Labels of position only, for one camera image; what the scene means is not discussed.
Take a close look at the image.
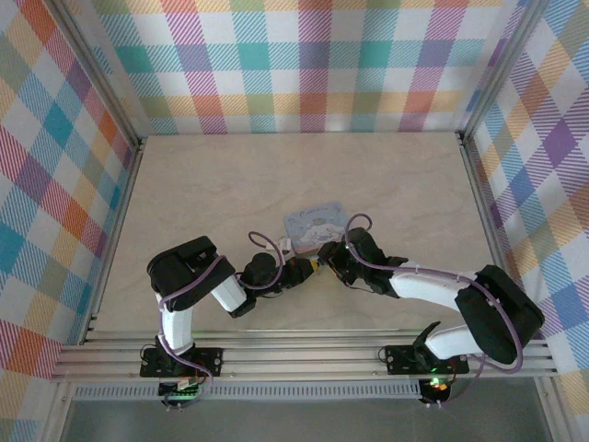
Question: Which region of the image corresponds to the aluminium frame leg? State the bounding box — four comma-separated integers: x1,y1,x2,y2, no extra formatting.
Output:
41,381,75,442
536,378,572,442

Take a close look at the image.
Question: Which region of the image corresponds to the grey-blue fabric pouch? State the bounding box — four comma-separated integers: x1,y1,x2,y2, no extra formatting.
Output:
282,201,345,257

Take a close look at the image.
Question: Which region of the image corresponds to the grey slotted cable duct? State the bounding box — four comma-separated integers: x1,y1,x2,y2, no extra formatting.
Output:
73,379,422,401

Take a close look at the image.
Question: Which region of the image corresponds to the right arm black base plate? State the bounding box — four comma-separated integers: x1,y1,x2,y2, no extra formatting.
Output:
384,343,470,375

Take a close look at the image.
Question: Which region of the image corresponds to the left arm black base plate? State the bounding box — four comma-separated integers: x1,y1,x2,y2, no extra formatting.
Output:
139,347,225,378

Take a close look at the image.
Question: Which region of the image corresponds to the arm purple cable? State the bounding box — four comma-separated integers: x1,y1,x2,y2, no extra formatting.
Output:
156,229,286,369
343,213,525,407

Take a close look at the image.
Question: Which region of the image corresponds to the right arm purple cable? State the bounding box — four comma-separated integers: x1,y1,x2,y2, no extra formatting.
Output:
343,213,525,407

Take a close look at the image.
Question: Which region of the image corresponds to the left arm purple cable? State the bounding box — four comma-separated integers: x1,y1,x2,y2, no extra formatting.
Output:
156,229,286,369

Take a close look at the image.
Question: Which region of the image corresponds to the aluminium table side rail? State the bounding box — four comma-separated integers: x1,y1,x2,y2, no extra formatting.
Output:
456,132,531,340
78,135,148,346

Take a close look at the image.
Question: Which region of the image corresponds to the aluminium frame post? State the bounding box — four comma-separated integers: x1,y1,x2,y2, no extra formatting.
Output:
461,0,549,139
45,0,148,148

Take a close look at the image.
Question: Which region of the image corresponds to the aluminium mounting rail beam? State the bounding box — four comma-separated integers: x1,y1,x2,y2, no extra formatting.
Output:
50,329,558,383

